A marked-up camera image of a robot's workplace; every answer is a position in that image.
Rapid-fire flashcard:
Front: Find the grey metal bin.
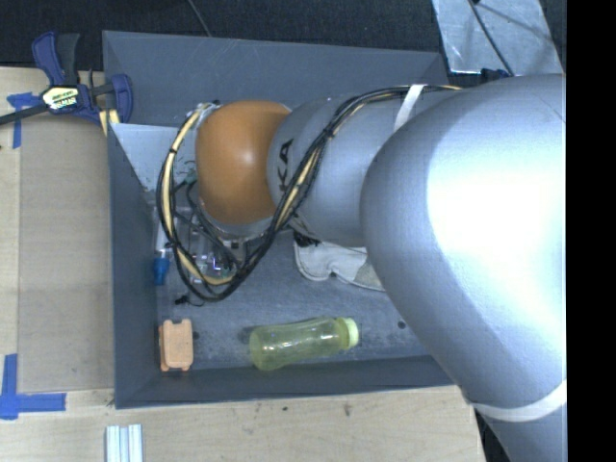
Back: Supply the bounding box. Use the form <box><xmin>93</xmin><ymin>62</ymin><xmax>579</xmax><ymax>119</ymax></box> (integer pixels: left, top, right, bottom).
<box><xmin>100</xmin><ymin>30</ymin><xmax>464</xmax><ymax>410</ymax></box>

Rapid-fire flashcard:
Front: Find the pale wood board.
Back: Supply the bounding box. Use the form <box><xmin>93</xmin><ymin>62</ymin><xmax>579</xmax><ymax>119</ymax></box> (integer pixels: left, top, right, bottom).
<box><xmin>16</xmin><ymin>112</ymin><xmax>116</xmax><ymax>395</ymax></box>

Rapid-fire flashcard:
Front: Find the white cloth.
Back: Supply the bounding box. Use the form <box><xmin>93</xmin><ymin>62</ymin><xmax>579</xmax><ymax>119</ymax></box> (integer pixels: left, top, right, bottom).
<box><xmin>293</xmin><ymin>237</ymin><xmax>387</xmax><ymax>293</ymax></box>

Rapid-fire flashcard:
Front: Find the orange sponge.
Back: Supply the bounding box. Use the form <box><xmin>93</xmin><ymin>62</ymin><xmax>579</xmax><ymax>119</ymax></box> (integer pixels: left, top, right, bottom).
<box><xmin>158</xmin><ymin>318</ymin><xmax>195</xmax><ymax>373</ymax></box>

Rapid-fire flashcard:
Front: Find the yellow-green clear plastic bottle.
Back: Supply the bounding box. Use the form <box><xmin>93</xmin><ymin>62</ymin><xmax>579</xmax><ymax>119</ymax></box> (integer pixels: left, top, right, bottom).
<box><xmin>247</xmin><ymin>316</ymin><xmax>361</xmax><ymax>372</ymax></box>

